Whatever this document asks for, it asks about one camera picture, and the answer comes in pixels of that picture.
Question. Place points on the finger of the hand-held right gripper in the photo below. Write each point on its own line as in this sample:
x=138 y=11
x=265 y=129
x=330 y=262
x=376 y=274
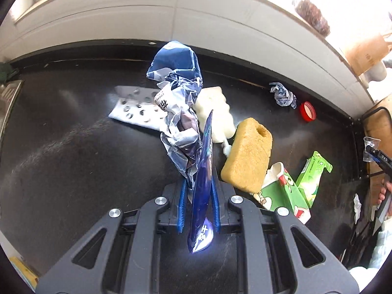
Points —
x=381 y=160

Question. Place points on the silver pill blister pack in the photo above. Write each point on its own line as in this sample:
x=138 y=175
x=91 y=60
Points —
x=134 y=107

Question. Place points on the white squeezed plastic bottle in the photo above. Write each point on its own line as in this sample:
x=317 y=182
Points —
x=214 y=104

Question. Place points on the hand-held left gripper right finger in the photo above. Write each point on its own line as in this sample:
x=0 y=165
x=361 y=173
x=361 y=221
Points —
x=216 y=211

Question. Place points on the light quilted cloth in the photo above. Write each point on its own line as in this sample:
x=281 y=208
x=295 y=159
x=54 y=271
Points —
x=375 y=257

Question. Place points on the plain light green carton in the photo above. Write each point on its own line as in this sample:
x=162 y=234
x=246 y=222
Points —
x=312 y=177

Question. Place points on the wooden cutting board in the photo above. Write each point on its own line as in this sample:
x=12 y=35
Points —
x=381 y=122

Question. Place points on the white ceramic cup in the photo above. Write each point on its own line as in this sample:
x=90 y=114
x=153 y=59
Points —
x=376 y=72

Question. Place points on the crumpled white tissue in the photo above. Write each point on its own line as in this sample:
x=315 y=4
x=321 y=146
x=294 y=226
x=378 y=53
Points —
x=357 y=205

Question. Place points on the red bottle cap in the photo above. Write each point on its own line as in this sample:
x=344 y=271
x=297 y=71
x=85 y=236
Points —
x=303 y=111

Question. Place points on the cartoon print green carton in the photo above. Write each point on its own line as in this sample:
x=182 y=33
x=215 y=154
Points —
x=281 y=193

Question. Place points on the blue foil snack wrapper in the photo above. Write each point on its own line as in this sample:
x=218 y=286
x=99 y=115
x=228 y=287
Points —
x=202 y=190

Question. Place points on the crumpled grey wrapper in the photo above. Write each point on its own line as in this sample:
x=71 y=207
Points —
x=283 y=95

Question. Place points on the crumpled blue white plastic bag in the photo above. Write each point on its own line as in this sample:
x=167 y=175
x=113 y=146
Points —
x=174 y=67

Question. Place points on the yellow sponge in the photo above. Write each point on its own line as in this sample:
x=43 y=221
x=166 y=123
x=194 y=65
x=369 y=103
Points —
x=245 y=156

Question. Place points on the person's right hand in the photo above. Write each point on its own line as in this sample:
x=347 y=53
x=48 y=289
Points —
x=382 y=194

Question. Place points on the open brown cardboard box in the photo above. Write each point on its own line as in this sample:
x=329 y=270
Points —
x=367 y=55

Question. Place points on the clear plastic cup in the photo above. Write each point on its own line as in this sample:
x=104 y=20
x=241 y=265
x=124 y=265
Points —
x=370 y=142

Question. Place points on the stainless steel sink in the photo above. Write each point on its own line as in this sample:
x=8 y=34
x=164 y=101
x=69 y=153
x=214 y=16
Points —
x=9 y=98

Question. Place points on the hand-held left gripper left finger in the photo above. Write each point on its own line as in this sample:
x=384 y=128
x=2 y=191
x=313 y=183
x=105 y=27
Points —
x=181 y=211

